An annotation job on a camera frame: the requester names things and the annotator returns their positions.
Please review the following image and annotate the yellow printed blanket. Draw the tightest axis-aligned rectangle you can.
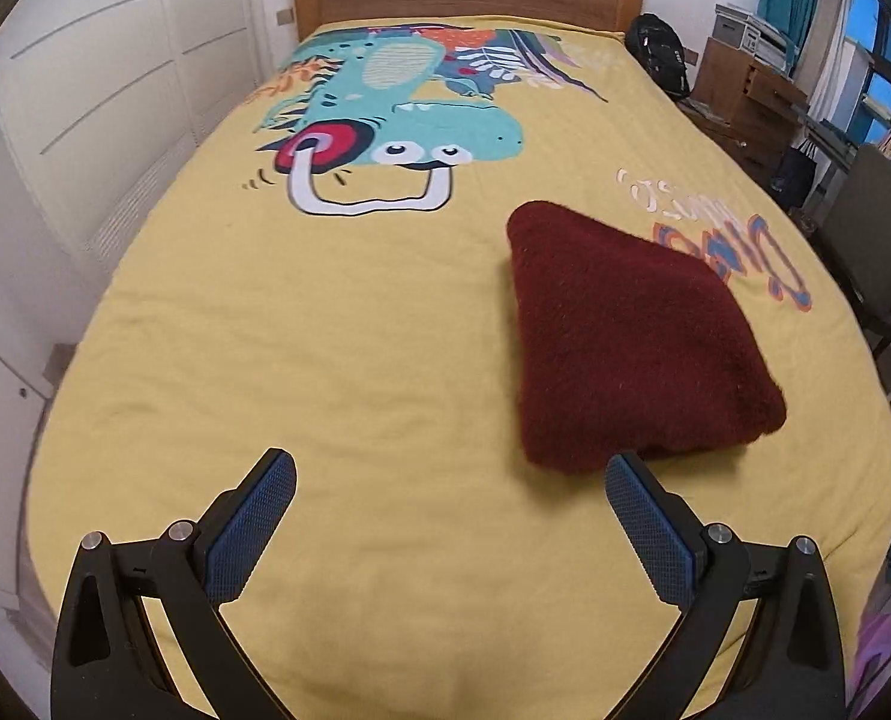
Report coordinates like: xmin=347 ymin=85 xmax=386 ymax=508
xmin=21 ymin=19 xmax=891 ymax=720

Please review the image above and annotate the grey chair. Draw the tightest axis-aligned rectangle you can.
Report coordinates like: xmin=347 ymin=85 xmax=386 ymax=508
xmin=809 ymin=142 xmax=891 ymax=361

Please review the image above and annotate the grey printer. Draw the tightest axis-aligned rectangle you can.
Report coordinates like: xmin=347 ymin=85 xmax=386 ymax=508
xmin=713 ymin=4 xmax=795 ymax=76

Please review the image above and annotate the dark tote bag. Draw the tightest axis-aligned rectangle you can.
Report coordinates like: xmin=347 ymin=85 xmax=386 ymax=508
xmin=771 ymin=142 xmax=821 ymax=211

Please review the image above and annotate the wooden drawer nightstand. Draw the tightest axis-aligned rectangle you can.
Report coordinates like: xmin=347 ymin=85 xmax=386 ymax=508
xmin=681 ymin=37 xmax=810 ymax=185

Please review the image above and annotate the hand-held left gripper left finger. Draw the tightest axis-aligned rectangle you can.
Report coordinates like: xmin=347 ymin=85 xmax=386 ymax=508
xmin=50 ymin=448 xmax=298 ymax=720

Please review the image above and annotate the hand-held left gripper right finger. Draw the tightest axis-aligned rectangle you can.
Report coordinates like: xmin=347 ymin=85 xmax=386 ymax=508
xmin=605 ymin=450 xmax=847 ymax=720

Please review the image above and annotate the dark red towel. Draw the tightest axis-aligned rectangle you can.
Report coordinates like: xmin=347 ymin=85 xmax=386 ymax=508
xmin=506 ymin=200 xmax=787 ymax=475

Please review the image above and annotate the white wardrobe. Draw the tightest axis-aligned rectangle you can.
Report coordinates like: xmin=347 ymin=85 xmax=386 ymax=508
xmin=0 ymin=0 xmax=266 ymax=616

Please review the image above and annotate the black backpack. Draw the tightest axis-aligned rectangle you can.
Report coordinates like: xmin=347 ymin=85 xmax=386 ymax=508
xmin=623 ymin=13 xmax=695 ymax=100

